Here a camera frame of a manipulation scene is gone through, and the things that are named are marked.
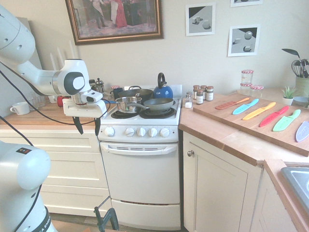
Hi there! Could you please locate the stainless steel sink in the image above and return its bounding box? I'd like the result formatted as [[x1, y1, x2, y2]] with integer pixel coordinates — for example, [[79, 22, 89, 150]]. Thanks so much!
[[280, 166, 309, 213]]

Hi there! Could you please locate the tall checkered lid glass jar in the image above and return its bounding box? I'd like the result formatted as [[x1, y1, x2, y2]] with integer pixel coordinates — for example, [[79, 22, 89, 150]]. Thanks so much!
[[241, 69, 254, 84]]

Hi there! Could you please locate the red sheathed knife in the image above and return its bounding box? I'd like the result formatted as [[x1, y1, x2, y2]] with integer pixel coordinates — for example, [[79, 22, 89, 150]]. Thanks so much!
[[259, 105, 290, 128]]

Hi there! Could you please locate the partly visible art print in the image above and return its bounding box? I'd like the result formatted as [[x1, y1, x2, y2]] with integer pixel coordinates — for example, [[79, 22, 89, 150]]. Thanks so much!
[[230, 0, 264, 8]]

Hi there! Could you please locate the dark blue mug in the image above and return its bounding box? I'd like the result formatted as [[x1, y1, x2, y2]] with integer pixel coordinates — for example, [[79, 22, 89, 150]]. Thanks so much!
[[110, 87, 124, 100]]

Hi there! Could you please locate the cream corner cabinet door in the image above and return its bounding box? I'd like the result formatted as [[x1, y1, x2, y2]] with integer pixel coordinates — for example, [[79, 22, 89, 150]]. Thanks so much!
[[183, 130, 263, 232]]

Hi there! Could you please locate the grey cube art print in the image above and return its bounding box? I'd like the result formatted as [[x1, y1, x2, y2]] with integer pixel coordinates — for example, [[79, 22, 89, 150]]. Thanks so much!
[[185, 2, 216, 37]]

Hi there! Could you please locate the glass salt shaker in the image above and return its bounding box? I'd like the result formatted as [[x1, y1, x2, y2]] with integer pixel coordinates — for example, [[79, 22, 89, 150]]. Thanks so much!
[[184, 91, 193, 109]]

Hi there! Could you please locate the stainless steel saucepan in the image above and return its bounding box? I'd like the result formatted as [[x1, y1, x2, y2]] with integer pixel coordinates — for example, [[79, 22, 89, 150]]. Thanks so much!
[[114, 96, 150, 113]]

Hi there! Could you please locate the grey sphere art print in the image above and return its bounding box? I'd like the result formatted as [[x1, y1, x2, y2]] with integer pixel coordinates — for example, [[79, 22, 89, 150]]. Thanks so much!
[[227, 24, 261, 58]]

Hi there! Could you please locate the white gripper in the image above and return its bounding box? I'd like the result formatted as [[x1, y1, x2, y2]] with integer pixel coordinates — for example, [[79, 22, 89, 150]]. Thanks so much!
[[62, 97, 108, 136]]

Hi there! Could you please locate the light blue bowl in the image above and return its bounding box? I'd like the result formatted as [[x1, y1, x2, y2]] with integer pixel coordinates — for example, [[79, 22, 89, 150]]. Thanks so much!
[[293, 96, 309, 106]]

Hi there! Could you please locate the white coffee cup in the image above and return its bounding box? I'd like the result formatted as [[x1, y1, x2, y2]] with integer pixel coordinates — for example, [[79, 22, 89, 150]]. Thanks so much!
[[10, 101, 31, 115]]

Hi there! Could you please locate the framed oil painting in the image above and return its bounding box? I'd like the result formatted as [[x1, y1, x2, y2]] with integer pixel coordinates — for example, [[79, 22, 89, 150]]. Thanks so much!
[[65, 0, 165, 46]]

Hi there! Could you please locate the orange sheathed knife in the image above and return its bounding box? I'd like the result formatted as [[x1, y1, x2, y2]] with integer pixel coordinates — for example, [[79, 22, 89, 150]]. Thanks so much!
[[215, 97, 250, 110]]

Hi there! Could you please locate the cream drawer cabinet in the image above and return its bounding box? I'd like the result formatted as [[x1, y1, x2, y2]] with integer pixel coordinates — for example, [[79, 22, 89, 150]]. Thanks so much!
[[0, 125, 112, 218]]

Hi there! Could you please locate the clear drinking glass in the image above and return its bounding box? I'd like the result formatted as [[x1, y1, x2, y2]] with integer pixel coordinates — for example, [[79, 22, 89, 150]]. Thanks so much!
[[33, 93, 46, 107]]

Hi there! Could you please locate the white freestanding stove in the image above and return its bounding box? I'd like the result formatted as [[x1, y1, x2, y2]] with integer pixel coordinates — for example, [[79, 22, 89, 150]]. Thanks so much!
[[98, 84, 183, 231]]

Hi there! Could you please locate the white stove bottom drawer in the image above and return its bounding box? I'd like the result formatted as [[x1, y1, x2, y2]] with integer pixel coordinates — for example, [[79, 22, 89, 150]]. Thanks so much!
[[111, 198, 182, 231]]

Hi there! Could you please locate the white oven door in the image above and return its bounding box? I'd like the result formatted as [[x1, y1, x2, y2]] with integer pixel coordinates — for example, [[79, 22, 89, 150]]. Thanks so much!
[[99, 141, 181, 205]]

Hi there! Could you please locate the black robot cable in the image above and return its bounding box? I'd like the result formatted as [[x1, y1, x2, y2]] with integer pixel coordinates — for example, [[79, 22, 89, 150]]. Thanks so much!
[[0, 61, 116, 232]]

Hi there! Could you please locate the green sheathed knife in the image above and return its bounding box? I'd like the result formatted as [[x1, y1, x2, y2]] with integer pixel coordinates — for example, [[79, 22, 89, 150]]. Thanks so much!
[[272, 109, 302, 132]]

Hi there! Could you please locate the black wire whisk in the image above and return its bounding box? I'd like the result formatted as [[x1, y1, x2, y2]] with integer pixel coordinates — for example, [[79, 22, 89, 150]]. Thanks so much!
[[291, 59, 303, 78]]

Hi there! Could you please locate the light blue sheathed knife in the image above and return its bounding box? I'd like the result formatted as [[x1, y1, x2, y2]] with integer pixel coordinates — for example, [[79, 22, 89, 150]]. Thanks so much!
[[232, 98, 260, 115]]

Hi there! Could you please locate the yellow sheathed knife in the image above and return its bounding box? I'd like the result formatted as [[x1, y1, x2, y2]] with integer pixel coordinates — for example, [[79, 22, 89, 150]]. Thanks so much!
[[242, 101, 277, 121]]

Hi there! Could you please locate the dark green plant leaf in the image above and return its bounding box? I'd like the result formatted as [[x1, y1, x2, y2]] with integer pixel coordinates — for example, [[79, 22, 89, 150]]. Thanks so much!
[[281, 48, 301, 58]]

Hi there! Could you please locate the green utensil holder pot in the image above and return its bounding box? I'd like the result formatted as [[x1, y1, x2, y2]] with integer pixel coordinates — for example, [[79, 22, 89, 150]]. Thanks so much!
[[295, 75, 309, 98]]

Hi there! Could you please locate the glass french press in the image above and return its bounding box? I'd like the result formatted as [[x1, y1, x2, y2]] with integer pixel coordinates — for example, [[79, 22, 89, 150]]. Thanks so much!
[[95, 77, 105, 94]]

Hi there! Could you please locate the black clamp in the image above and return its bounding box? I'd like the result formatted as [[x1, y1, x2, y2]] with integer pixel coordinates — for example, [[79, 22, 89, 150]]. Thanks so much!
[[94, 206, 120, 232]]

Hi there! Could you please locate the small potted succulent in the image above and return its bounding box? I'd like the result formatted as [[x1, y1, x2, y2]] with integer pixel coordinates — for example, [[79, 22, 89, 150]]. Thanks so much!
[[281, 86, 299, 106]]

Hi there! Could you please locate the grey frying pan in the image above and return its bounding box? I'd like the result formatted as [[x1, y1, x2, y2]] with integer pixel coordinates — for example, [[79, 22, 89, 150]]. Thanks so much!
[[143, 97, 174, 111]]

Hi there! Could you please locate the dark wok pan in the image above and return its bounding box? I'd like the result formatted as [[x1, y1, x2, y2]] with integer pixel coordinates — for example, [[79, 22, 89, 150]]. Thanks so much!
[[117, 86, 154, 99]]

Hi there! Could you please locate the blue enamel kettle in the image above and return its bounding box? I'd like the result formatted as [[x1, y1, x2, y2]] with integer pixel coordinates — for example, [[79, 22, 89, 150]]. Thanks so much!
[[153, 72, 174, 100]]

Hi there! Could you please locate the lilac sheathed knife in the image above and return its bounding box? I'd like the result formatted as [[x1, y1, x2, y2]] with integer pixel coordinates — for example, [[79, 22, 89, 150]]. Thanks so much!
[[295, 120, 309, 143]]

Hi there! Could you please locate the short checkered lid glass jar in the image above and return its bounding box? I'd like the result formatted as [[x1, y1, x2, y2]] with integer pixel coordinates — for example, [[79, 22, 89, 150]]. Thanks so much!
[[239, 82, 253, 97], [250, 85, 264, 98]]

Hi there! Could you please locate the wooden cutting board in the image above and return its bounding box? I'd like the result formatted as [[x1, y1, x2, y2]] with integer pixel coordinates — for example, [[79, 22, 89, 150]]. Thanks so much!
[[192, 93, 309, 157]]

